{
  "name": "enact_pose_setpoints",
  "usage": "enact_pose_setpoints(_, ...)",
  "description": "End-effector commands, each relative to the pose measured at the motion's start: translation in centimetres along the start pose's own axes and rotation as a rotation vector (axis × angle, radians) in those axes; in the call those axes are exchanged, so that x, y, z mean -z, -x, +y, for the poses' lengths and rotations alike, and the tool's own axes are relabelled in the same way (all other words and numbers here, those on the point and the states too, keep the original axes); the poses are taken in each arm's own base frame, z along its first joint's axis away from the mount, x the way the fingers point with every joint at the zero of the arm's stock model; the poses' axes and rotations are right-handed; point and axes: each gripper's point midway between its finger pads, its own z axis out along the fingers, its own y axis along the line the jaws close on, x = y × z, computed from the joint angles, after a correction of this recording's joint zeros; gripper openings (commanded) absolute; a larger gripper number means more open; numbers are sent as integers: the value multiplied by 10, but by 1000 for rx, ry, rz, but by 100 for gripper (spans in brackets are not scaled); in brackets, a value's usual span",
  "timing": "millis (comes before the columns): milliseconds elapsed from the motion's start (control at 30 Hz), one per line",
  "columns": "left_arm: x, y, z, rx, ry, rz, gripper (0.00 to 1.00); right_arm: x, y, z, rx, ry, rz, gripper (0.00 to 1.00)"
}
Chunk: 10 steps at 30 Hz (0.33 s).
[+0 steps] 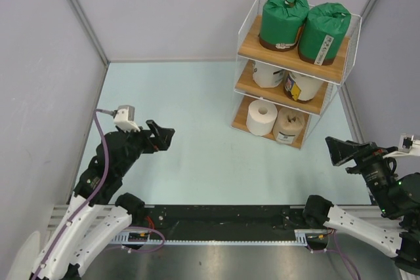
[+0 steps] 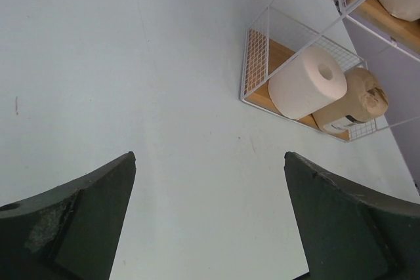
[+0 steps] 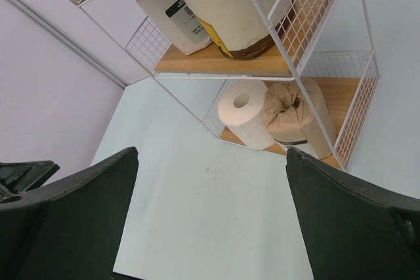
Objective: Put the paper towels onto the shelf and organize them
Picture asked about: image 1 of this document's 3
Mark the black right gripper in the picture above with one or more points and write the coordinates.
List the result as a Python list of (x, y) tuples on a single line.
[(365, 153)]

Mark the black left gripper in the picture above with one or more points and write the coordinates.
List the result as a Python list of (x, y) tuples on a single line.
[(161, 143)]

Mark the brown paper roll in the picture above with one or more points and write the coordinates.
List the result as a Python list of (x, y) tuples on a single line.
[(288, 125)]

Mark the cream cartoon roll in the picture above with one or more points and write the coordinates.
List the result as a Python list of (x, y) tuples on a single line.
[(301, 88)]

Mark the unwrapped white paper roll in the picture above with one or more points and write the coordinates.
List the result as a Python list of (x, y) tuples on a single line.
[(261, 117)]

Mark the green paper roll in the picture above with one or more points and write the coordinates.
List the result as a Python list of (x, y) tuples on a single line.
[(281, 23)]

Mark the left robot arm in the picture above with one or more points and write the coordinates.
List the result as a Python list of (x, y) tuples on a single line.
[(74, 243)]

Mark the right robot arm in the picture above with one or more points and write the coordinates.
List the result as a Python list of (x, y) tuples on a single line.
[(394, 230)]

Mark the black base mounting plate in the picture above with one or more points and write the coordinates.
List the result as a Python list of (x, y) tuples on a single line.
[(188, 218)]

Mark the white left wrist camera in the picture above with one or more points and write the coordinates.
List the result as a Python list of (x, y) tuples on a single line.
[(124, 118)]

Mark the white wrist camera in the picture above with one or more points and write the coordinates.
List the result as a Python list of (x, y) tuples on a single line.
[(407, 146), (124, 118)]

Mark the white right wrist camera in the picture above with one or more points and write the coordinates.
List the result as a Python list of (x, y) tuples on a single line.
[(407, 146)]

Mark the white slotted cable duct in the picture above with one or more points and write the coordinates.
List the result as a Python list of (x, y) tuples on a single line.
[(222, 237)]

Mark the white wire wooden shelf rack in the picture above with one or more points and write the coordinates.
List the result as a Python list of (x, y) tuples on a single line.
[(246, 90)]

